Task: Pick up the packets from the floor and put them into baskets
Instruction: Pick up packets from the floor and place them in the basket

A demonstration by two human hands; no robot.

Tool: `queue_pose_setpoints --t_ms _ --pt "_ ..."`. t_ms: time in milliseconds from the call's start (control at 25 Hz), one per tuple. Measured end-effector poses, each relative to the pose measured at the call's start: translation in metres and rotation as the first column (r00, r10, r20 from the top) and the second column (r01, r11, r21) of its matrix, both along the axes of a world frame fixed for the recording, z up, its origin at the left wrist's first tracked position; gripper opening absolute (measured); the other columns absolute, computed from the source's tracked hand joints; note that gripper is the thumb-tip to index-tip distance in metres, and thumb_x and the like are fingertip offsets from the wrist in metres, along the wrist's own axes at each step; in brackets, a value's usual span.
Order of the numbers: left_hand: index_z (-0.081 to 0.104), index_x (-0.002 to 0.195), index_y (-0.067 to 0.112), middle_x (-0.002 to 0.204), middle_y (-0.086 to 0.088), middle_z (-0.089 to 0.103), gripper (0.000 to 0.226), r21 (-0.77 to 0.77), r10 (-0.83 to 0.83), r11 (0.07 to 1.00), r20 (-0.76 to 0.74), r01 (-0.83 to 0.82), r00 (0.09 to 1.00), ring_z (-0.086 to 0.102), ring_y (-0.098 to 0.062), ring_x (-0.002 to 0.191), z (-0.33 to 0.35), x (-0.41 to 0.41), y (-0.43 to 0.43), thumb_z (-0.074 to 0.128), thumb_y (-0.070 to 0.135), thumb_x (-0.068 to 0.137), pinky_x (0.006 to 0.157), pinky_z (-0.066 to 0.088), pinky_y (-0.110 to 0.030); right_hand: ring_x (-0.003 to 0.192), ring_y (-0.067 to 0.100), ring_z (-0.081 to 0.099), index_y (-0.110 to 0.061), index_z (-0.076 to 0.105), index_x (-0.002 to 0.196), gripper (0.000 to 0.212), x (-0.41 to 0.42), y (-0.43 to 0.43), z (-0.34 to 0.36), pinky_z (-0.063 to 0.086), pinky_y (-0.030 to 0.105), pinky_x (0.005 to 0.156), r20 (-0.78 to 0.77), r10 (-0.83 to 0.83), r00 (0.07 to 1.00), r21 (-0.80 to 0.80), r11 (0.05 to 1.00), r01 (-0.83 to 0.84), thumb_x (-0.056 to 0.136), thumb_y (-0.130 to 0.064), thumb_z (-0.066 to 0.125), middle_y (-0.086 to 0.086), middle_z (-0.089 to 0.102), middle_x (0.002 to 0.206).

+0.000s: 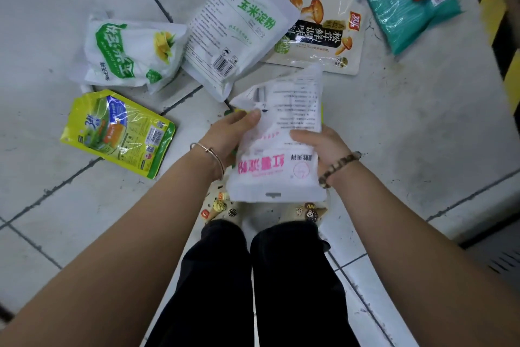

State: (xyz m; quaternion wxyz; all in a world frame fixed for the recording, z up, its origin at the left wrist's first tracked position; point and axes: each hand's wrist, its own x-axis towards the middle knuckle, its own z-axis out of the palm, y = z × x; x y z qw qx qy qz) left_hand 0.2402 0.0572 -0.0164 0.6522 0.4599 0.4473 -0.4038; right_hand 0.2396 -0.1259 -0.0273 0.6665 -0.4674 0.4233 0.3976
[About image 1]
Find large teal packet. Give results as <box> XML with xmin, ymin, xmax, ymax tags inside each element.
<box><xmin>348</xmin><ymin>0</ymin><xmax>464</xmax><ymax>56</ymax></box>

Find cream pouch with mushroom print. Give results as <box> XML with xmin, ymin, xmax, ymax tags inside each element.
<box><xmin>260</xmin><ymin>0</ymin><xmax>368</xmax><ymax>76</ymax></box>

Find person's left hand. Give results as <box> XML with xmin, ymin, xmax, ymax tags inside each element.
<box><xmin>199</xmin><ymin>109</ymin><xmax>262</xmax><ymax>180</ymax></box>

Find silver bangle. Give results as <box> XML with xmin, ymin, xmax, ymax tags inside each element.
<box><xmin>189</xmin><ymin>142</ymin><xmax>226</xmax><ymax>181</ymax></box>

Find person's right forearm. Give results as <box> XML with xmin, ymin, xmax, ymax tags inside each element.
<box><xmin>325</xmin><ymin>158</ymin><xmax>520</xmax><ymax>347</ymax></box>

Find person's right charm-covered shoe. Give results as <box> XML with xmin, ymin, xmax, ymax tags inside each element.
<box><xmin>279</xmin><ymin>196</ymin><xmax>330</xmax><ymax>226</ymax></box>

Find black trousers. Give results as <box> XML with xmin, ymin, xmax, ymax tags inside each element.
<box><xmin>144</xmin><ymin>219</ymin><xmax>361</xmax><ymax>347</ymax></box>

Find white pouch with pink print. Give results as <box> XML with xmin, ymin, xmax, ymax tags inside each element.
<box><xmin>226</xmin><ymin>63</ymin><xmax>328</xmax><ymax>204</ymax></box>

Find person's left forearm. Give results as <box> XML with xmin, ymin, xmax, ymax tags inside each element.
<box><xmin>0</xmin><ymin>144</ymin><xmax>225</xmax><ymax>347</ymax></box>

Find person's left charm-covered shoe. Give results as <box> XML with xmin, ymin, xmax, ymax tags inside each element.
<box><xmin>200</xmin><ymin>181</ymin><xmax>245</xmax><ymax>225</ymax></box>

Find yellow-green clear-window pouch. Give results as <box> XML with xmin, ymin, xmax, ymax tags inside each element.
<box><xmin>60</xmin><ymin>89</ymin><xmax>177</xmax><ymax>180</ymax></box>

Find white pouch with green print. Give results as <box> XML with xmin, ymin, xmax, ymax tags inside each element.
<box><xmin>181</xmin><ymin>0</ymin><xmax>302</xmax><ymax>103</ymax></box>

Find white bag with green label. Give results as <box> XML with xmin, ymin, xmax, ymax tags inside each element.
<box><xmin>69</xmin><ymin>15</ymin><xmax>189</xmax><ymax>95</ymax></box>

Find person's charm-covered shoe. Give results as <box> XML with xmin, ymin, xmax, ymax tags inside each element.
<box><xmin>279</xmin><ymin>196</ymin><xmax>330</xmax><ymax>226</ymax></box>
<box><xmin>200</xmin><ymin>181</ymin><xmax>245</xmax><ymax>225</ymax></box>

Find person's right hand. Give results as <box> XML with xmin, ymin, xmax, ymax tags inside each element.
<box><xmin>289</xmin><ymin>126</ymin><xmax>360</xmax><ymax>187</ymax></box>

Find brown beaded bracelet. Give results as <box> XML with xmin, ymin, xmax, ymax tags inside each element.
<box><xmin>318</xmin><ymin>151</ymin><xmax>362</xmax><ymax>190</ymax></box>

